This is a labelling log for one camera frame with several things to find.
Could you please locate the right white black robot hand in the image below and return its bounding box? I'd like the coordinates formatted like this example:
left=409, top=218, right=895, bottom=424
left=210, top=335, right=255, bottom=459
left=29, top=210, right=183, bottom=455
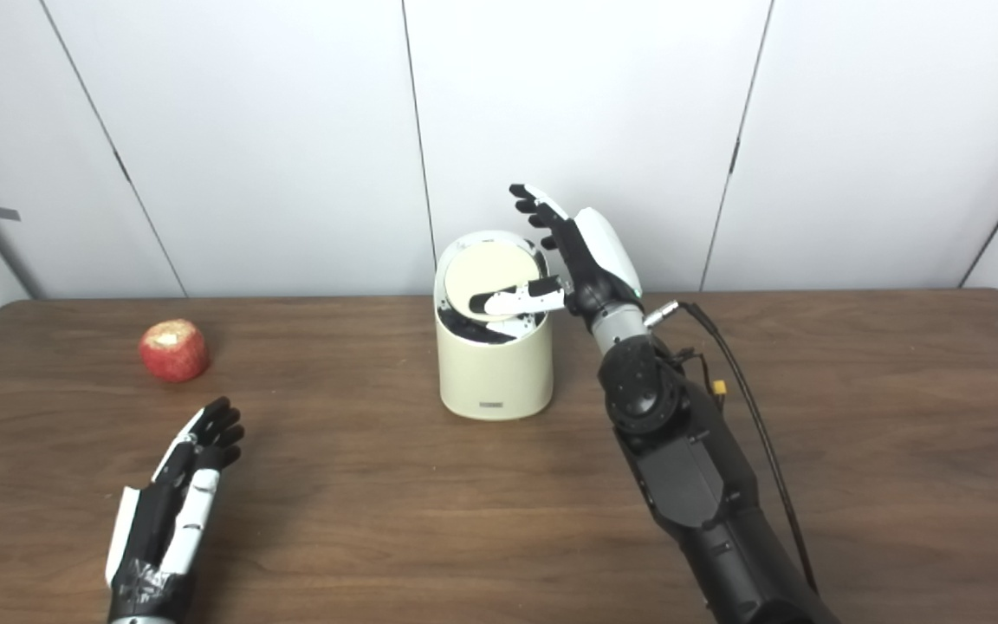
left=469, top=183, right=645, bottom=324

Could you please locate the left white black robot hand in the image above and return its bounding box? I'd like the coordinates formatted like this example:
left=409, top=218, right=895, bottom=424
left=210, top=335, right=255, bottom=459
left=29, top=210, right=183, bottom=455
left=106, top=397, right=245, bottom=621

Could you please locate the cream round bin lid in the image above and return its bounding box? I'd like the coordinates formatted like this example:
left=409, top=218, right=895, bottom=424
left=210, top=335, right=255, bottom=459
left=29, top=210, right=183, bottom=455
left=444, top=240, right=544, bottom=323

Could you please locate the red apple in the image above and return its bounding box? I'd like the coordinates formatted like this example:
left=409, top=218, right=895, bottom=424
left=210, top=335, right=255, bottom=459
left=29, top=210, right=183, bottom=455
left=139, top=319, right=211, bottom=384

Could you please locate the cream-colored desktop bin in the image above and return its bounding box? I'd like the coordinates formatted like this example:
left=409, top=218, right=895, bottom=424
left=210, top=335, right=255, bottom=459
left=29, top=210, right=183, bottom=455
left=434, top=231, right=553, bottom=422

